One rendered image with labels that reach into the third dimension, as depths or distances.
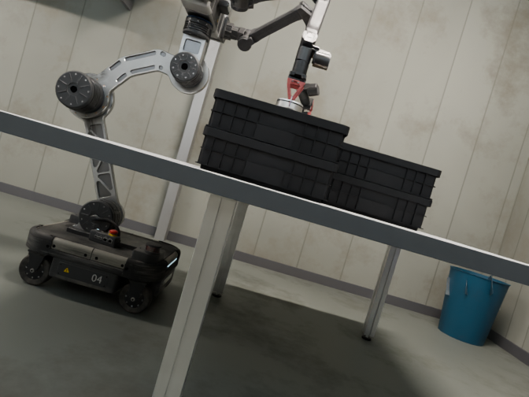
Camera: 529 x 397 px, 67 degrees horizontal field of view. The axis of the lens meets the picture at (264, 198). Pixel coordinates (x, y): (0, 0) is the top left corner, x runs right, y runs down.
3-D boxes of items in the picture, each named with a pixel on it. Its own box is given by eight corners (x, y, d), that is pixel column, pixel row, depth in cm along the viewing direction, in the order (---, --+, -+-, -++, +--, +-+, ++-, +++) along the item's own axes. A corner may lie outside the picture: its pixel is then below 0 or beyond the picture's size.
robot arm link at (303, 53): (298, 46, 153) (300, 42, 148) (316, 52, 154) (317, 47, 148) (293, 64, 154) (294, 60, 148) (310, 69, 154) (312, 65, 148)
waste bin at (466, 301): (507, 358, 287) (530, 286, 285) (448, 341, 286) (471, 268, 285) (473, 333, 334) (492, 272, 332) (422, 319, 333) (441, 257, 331)
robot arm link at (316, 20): (316, 5, 183) (323, -19, 174) (327, 9, 183) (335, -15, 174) (295, 57, 158) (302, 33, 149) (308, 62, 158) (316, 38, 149)
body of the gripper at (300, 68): (304, 87, 156) (308, 68, 156) (305, 79, 146) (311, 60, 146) (287, 82, 157) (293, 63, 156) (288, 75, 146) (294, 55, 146)
